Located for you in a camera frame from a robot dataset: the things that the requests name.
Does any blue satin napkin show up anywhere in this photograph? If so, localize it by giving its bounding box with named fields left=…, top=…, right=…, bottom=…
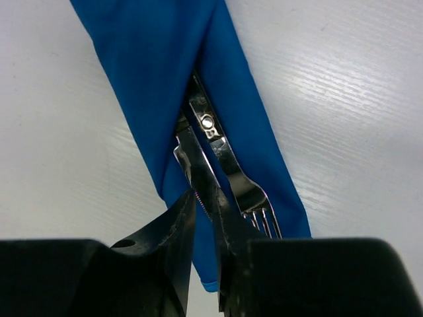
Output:
left=69, top=0, right=313, bottom=293

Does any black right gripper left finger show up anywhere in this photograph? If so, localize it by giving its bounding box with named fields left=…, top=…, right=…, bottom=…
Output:
left=1, top=190, right=196, bottom=316

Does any silver knife black handle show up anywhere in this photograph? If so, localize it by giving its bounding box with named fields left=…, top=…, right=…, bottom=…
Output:
left=173, top=110, right=219, bottom=220

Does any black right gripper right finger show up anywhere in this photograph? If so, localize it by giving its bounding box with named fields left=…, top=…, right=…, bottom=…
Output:
left=211, top=189, right=415, bottom=316

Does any silver fork black handle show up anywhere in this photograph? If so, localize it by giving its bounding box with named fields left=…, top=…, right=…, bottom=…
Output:
left=186, top=71, right=282, bottom=238

